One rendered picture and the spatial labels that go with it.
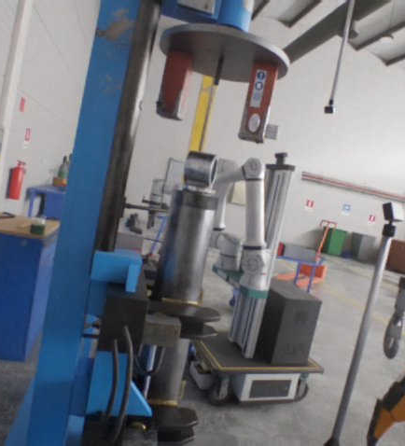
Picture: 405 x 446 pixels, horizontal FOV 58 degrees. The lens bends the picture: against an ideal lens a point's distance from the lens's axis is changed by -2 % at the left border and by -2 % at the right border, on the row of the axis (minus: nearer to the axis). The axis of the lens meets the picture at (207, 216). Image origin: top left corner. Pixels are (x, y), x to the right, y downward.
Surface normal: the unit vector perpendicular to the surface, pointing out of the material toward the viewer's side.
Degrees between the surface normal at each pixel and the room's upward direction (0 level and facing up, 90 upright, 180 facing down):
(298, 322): 90
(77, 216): 90
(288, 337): 90
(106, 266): 90
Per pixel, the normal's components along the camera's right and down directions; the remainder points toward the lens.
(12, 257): 0.22, 0.12
